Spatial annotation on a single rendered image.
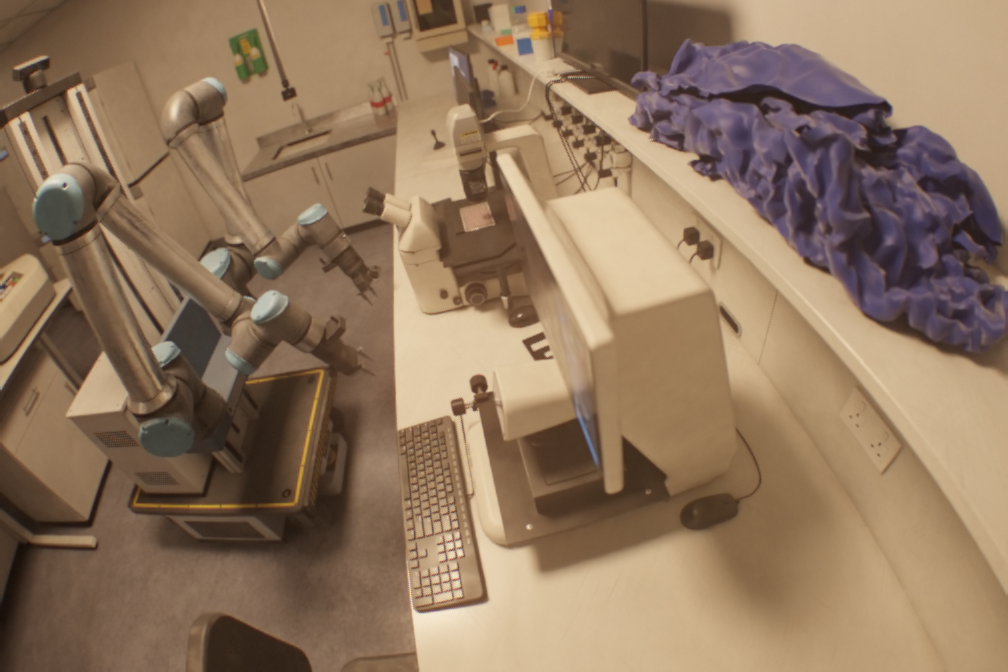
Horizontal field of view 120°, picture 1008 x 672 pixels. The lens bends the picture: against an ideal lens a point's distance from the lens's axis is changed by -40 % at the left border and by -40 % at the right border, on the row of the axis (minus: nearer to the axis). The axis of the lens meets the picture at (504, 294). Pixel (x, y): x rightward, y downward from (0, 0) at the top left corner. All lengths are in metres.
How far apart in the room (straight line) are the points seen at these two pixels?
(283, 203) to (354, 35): 1.37
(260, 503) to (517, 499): 1.15
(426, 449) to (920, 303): 0.94
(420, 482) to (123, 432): 1.14
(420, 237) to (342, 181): 2.26
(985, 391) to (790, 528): 0.53
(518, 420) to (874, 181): 0.59
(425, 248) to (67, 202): 0.88
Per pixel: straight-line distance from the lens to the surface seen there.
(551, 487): 0.81
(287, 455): 1.87
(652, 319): 0.55
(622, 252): 0.62
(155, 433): 1.28
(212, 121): 1.63
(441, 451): 1.06
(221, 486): 1.97
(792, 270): 0.64
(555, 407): 0.74
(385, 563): 1.86
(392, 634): 1.77
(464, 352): 1.27
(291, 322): 1.15
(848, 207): 0.57
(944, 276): 0.64
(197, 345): 1.76
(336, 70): 3.89
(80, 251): 1.09
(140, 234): 1.21
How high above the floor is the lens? 1.62
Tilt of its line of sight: 38 degrees down
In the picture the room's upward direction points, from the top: 12 degrees counter-clockwise
